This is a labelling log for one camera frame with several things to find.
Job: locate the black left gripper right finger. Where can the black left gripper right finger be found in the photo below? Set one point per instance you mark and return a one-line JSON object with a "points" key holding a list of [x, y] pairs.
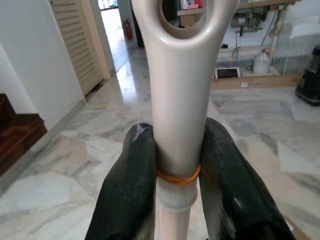
{"points": [[232, 190]]}

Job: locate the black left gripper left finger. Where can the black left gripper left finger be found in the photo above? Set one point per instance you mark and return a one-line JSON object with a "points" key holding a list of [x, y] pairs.
{"points": [[125, 180]]}

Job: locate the orange rubber band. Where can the orange rubber band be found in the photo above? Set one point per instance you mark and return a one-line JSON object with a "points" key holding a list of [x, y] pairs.
{"points": [[178, 178]]}

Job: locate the dark wooden stair step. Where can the dark wooden stair step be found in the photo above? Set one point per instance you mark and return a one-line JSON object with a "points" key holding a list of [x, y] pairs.
{"points": [[17, 135]]}

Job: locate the white framed dark panel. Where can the white framed dark panel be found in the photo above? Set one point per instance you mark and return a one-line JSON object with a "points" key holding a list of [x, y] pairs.
{"points": [[227, 73]]}

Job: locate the white plastic jug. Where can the white plastic jug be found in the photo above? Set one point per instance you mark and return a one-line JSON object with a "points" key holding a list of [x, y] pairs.
{"points": [[261, 62]]}

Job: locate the black round appliance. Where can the black round appliance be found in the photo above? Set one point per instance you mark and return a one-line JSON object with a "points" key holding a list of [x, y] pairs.
{"points": [[309, 77]]}

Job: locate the beige louvered door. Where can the beige louvered door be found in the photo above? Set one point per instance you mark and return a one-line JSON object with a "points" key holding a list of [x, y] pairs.
{"points": [[78, 45]]}

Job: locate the red fire extinguisher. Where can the red fire extinguisher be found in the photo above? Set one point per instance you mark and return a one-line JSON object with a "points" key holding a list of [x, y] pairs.
{"points": [[128, 29]]}

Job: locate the wooden workbench frame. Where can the wooden workbench frame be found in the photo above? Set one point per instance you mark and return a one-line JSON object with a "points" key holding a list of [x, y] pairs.
{"points": [[255, 81]]}

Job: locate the grey wall mounted device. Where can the grey wall mounted device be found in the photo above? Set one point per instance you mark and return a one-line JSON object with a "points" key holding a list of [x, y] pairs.
{"points": [[248, 18]]}

